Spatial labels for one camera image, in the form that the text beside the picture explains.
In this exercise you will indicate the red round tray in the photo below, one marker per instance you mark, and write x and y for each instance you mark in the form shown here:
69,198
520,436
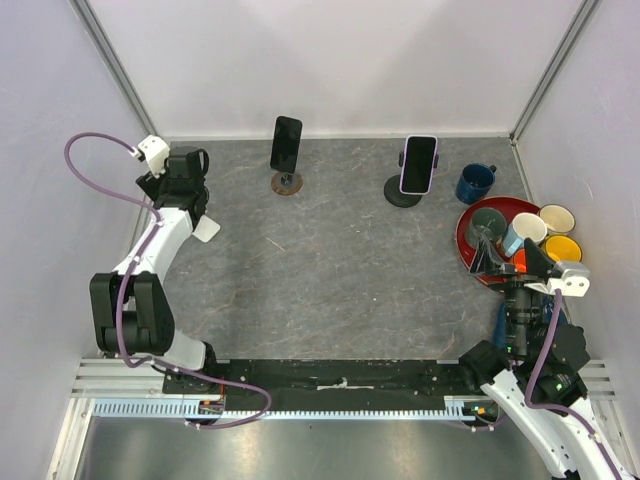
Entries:
509,207

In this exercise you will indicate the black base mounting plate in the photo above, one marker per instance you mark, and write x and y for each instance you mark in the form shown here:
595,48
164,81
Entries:
351,385

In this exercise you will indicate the cream mug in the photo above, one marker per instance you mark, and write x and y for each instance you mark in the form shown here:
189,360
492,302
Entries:
558,219

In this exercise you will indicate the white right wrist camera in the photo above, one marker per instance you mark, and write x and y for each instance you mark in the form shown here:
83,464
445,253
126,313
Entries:
570,278

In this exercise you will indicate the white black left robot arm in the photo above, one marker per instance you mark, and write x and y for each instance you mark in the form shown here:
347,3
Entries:
130,310

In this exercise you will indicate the aluminium frame post right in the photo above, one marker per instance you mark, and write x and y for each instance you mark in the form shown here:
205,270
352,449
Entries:
560,56

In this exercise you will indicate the black clamp phone stand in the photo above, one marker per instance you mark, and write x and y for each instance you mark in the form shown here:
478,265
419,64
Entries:
391,189

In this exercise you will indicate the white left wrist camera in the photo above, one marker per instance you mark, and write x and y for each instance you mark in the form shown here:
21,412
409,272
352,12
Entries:
153,151

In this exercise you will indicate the round wooden base phone stand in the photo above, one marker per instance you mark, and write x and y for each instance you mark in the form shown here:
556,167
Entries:
286,184

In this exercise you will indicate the grey slotted cable duct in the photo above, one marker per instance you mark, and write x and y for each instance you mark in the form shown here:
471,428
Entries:
197,410

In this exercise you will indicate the white metal phone stand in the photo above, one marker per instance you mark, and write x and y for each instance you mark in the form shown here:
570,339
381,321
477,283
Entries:
206,229

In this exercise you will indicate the grey green mug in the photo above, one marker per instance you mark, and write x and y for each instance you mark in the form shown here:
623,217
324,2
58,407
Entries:
487,221

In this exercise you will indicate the orange mug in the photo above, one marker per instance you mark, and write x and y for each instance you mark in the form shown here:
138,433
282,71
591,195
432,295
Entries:
519,261

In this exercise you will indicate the aluminium frame post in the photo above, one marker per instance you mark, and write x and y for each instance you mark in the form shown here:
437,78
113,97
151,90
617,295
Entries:
99,37
560,56

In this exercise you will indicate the phone in lilac case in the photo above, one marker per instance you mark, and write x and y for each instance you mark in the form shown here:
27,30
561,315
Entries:
419,160

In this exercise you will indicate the dark blue mug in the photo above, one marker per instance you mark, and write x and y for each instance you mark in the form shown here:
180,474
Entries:
475,182

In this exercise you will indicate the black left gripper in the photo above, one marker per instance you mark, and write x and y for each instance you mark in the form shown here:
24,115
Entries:
152,186

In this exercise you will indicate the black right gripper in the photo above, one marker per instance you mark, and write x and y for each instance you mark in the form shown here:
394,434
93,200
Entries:
486,262

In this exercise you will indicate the aluminium frame post left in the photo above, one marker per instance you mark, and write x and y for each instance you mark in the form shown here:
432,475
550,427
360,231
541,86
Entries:
99,37

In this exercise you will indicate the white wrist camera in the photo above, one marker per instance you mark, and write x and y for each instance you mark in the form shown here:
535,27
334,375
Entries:
153,151
570,278

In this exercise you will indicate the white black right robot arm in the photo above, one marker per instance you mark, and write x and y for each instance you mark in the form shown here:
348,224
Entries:
533,372

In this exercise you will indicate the yellow mug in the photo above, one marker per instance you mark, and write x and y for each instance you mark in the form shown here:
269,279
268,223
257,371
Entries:
562,248

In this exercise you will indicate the white light blue mug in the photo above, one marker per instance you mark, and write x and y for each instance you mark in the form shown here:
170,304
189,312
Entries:
523,226

